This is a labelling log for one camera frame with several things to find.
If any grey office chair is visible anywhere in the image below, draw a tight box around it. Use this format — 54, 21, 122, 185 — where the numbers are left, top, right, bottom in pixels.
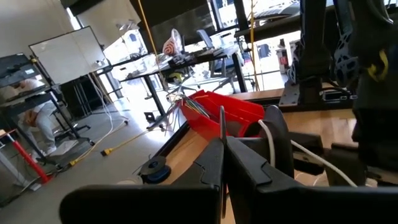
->
195, 29, 247, 94

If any bundle of coloured wires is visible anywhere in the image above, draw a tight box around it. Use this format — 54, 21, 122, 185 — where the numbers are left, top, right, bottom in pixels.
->
166, 92, 213, 121

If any thin yellow hanging cord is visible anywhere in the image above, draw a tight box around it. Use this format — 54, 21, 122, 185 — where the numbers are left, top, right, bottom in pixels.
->
136, 0, 163, 77

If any black rig post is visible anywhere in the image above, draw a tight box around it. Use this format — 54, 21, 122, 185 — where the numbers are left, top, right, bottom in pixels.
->
233, 0, 249, 93

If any white cord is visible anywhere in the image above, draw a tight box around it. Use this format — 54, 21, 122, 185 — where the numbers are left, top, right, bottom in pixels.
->
257, 119, 359, 188

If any white bag red spiral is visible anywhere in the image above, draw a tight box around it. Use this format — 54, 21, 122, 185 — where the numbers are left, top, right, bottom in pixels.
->
162, 28, 184, 57

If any whiteboard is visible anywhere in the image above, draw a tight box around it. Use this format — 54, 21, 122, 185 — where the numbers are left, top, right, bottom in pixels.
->
29, 26, 110, 85

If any black shelf rack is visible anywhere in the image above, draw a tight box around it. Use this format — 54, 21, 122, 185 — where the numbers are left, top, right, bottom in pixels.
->
58, 74, 123, 118

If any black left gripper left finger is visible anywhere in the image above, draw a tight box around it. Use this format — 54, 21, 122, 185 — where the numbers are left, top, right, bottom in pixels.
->
58, 136, 224, 224

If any thick yellow hanging cord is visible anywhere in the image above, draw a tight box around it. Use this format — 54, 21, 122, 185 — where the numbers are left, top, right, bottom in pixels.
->
248, 0, 261, 91

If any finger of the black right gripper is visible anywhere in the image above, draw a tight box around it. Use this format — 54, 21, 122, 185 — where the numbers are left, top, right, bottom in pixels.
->
290, 131, 326, 175
325, 142, 368, 188

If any black desk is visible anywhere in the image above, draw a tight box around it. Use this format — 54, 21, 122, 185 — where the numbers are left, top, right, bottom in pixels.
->
119, 45, 249, 131

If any red plastic bin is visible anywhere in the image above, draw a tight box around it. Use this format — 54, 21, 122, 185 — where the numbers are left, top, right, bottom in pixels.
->
180, 90, 266, 141

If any small blue black spool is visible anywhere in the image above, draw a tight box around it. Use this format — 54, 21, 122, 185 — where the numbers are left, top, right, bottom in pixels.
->
138, 155, 172, 185

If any white floor cable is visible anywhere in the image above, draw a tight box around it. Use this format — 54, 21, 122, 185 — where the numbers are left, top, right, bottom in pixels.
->
79, 73, 131, 163

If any black stool base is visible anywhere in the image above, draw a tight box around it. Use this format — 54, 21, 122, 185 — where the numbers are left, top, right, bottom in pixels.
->
51, 108, 96, 147

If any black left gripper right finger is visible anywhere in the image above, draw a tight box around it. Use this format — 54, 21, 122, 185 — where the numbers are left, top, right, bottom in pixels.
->
225, 136, 398, 224

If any red pole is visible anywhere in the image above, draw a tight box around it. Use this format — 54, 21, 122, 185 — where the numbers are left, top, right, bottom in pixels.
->
6, 132, 53, 185

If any black equipment cart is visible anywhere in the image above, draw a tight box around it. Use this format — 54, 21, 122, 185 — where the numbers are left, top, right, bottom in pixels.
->
0, 53, 96, 166

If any person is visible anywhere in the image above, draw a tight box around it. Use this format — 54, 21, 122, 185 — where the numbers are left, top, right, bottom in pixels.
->
17, 79, 59, 156

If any black plastic spool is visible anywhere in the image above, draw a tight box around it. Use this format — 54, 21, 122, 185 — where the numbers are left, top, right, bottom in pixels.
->
218, 105, 295, 179

